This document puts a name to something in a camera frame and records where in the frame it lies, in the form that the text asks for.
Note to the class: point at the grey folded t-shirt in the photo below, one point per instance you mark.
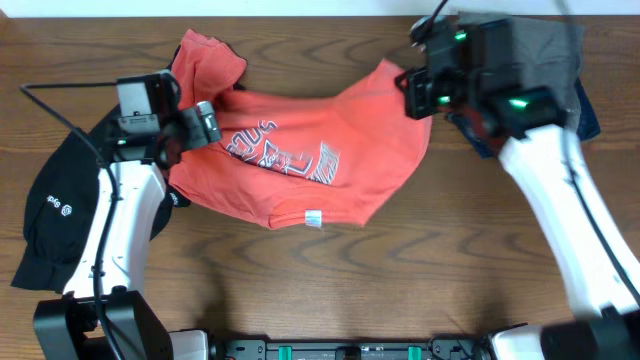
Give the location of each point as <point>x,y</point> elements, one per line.
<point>528,53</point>

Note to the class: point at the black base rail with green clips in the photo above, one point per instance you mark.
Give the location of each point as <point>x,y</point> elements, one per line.
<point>447,348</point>

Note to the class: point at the black garment with white logo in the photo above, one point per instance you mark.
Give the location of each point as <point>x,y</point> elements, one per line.
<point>58,215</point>

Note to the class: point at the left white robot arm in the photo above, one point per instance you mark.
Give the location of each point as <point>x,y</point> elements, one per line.
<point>102,313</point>

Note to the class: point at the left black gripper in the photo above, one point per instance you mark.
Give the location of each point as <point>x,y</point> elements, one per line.
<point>201,125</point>

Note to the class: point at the navy blue folded garment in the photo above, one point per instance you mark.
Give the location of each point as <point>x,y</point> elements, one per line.
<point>587,125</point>

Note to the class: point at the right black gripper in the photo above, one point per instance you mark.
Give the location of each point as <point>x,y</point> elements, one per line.
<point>417,85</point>

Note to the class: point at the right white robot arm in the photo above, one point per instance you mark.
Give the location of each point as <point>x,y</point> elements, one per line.
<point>528,132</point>

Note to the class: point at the red orange printed t-shirt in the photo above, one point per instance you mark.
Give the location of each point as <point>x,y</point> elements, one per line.
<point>286,161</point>

